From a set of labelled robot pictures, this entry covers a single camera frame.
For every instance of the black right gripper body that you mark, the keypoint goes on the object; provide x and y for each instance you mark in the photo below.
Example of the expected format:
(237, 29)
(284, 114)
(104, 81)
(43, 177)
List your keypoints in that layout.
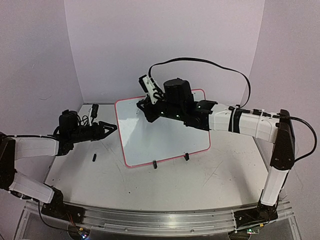
(169, 110)

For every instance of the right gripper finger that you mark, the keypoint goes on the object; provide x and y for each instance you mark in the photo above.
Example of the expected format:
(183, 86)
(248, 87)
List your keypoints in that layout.
(144, 103)
(144, 110)

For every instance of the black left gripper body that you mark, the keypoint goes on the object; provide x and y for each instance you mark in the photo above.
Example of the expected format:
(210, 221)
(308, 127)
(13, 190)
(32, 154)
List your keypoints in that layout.
(92, 135)

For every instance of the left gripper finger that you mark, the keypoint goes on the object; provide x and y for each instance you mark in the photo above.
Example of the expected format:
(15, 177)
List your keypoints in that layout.
(106, 133)
(108, 127)

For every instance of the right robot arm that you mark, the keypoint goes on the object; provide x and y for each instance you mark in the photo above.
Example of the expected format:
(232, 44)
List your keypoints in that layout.
(177, 102)

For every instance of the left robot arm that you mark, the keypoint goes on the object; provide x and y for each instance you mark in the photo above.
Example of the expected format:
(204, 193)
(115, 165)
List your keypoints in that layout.
(71, 130)

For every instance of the pink framed whiteboard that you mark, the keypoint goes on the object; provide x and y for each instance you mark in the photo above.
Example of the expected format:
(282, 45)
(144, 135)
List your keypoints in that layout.
(165, 139)

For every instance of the right black whiteboard stand clip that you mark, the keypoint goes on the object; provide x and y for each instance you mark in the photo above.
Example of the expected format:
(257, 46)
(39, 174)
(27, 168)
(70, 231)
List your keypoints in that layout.
(186, 156)

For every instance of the black whiteboard stand clip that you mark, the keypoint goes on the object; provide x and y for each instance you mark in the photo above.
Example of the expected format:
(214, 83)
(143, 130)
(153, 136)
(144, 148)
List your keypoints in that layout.
(186, 156)
(155, 165)

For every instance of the left black whiteboard stand clip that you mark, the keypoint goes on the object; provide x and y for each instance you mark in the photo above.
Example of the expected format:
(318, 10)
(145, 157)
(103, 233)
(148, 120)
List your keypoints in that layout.
(155, 165)

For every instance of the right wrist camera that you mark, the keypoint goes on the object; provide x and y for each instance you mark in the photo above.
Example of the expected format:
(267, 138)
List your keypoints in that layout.
(150, 87)

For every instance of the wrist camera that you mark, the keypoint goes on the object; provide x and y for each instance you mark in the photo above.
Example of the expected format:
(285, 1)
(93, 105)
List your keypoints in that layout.
(150, 87)
(93, 113)

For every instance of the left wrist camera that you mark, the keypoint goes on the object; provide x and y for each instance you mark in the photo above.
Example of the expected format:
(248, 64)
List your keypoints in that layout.
(93, 113)

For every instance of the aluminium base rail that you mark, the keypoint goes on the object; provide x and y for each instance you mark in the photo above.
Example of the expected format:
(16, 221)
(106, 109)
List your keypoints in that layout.
(168, 223)

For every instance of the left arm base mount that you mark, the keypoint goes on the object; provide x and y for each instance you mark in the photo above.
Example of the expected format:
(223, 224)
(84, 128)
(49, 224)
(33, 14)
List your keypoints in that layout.
(57, 209)

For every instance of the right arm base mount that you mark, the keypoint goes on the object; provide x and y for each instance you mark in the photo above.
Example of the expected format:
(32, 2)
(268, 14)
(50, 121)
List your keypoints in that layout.
(261, 214)

